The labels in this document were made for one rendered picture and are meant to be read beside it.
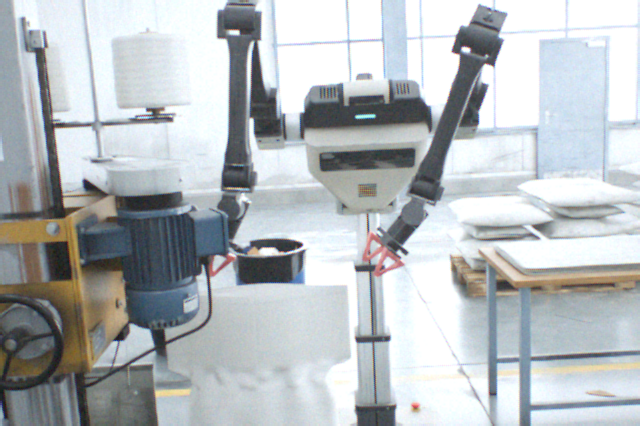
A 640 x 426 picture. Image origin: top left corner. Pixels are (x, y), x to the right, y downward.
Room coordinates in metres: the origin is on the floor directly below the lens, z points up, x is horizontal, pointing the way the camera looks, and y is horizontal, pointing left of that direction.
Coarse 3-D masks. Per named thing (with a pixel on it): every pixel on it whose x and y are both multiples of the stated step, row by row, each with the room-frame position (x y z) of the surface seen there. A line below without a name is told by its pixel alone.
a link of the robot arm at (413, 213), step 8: (408, 192) 1.71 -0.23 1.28; (440, 192) 1.70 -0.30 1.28; (416, 200) 1.63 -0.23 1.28; (424, 200) 1.63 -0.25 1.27; (440, 200) 1.70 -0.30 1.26; (408, 208) 1.63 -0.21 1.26; (416, 208) 1.62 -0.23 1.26; (408, 216) 1.62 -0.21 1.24; (416, 216) 1.62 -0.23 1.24; (424, 216) 1.62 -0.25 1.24; (408, 224) 1.62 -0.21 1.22; (416, 224) 1.62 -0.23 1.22
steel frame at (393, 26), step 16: (384, 0) 9.29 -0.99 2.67; (400, 0) 9.30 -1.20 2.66; (384, 16) 9.29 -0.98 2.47; (400, 16) 9.29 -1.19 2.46; (384, 32) 9.69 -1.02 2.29; (400, 32) 9.29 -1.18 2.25; (384, 48) 9.69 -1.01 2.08; (400, 48) 9.29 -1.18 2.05; (384, 64) 9.69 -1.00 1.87; (400, 64) 9.29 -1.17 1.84
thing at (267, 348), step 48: (240, 288) 1.77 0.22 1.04; (288, 288) 1.76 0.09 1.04; (336, 288) 1.72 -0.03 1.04; (192, 336) 1.71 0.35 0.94; (240, 336) 1.67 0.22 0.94; (288, 336) 1.68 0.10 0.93; (336, 336) 1.72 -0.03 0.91; (192, 384) 1.68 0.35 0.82; (240, 384) 1.66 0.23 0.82; (288, 384) 1.65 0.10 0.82
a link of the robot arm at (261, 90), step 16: (240, 0) 1.72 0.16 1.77; (256, 0) 1.72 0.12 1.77; (224, 16) 1.67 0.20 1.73; (240, 16) 1.67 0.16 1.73; (240, 32) 1.79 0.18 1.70; (256, 48) 1.82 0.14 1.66; (256, 64) 1.86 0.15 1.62; (256, 80) 1.90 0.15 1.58; (256, 96) 1.95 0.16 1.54; (272, 96) 1.96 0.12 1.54; (272, 112) 1.98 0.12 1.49
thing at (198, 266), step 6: (192, 210) 1.50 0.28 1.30; (108, 216) 1.51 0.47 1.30; (114, 216) 1.51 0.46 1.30; (114, 258) 1.51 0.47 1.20; (120, 258) 1.51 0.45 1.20; (198, 258) 1.50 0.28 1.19; (114, 264) 1.51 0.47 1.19; (120, 264) 1.51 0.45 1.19; (198, 264) 1.49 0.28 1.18; (114, 270) 1.51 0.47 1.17; (120, 270) 1.51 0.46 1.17; (198, 270) 1.50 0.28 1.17
